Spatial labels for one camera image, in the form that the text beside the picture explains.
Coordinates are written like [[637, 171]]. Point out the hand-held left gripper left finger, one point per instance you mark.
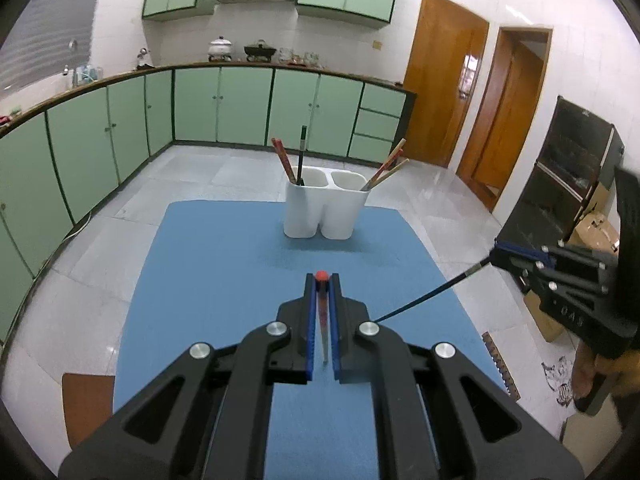
[[311, 330]]

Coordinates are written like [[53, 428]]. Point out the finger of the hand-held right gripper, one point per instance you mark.
[[515, 266], [525, 252]]

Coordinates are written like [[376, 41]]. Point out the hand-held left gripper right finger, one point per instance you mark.
[[337, 330]]

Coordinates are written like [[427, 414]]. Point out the black chopstick with silver band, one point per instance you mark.
[[425, 296], [301, 160]]

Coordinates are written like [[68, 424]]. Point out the white twin chopstick holder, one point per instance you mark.
[[302, 210]]

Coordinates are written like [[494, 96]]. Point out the plain bamboo chopstick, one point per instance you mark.
[[400, 146], [397, 167]]

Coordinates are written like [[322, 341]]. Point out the person's right hand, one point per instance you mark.
[[583, 375]]

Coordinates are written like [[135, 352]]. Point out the small cardboard box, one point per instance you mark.
[[547, 322]]

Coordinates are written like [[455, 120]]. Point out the long wooden ruler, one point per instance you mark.
[[500, 365]]

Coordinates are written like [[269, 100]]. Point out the black glass cabinet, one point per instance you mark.
[[565, 170]]

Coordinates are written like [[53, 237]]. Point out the blue tablecloth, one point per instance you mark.
[[210, 270]]

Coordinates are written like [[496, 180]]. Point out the closed wooden door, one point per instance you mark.
[[435, 85]]

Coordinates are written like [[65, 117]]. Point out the brown wooden stool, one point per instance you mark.
[[87, 410]]

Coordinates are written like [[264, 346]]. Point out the group of glass jars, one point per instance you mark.
[[300, 56]]

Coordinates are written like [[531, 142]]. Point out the black wok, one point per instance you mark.
[[260, 51]]

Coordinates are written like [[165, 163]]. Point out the white cooking pot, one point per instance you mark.
[[220, 49]]

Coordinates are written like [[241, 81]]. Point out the row of green base cabinets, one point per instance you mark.
[[75, 150]]

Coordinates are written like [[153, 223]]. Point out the small metal kettle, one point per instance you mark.
[[144, 59]]

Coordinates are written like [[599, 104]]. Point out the metal faucet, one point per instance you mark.
[[71, 52]]

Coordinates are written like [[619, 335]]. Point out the window blinds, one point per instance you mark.
[[45, 25]]

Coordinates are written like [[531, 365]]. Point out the wooden door with frame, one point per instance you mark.
[[520, 110]]

